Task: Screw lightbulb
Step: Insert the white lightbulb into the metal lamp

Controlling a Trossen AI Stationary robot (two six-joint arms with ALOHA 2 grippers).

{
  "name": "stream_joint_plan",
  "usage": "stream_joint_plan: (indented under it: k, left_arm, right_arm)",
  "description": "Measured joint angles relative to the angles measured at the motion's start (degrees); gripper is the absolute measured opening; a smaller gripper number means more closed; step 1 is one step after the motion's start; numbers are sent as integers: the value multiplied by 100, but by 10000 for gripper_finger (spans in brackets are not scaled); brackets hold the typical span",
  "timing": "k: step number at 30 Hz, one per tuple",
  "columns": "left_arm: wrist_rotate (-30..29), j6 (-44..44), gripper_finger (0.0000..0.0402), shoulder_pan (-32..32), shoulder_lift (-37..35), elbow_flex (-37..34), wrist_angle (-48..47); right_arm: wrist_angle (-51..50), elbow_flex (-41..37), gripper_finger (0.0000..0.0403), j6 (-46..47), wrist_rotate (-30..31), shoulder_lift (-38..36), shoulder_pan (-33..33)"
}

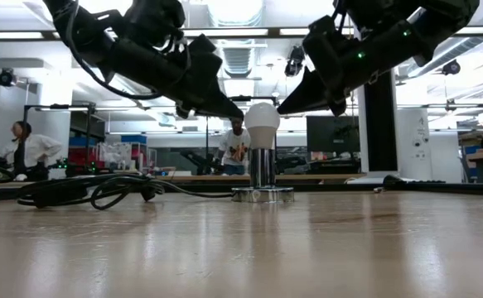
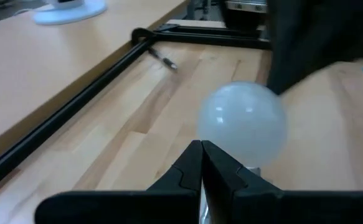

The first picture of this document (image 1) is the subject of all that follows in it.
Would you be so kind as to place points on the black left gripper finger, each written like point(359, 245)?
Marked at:
point(187, 112)
point(208, 97)

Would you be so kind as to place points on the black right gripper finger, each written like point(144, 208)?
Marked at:
point(337, 107)
point(307, 93)

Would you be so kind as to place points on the white lightbulb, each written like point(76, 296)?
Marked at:
point(262, 124)

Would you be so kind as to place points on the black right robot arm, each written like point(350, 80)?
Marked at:
point(398, 41)

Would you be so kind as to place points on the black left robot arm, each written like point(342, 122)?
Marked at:
point(141, 62)

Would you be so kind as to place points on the black monitor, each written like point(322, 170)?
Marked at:
point(328, 134)

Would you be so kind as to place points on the person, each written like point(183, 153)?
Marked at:
point(34, 151)
point(235, 149)

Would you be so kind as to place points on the chrome lamp base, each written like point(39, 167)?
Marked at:
point(262, 174)

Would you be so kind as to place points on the shelf with coloured bins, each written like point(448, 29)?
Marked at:
point(100, 153)

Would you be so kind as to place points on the black ceiling camera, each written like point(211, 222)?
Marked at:
point(6, 78)
point(451, 67)
point(295, 60)

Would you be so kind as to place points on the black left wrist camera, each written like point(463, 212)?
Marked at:
point(154, 20)

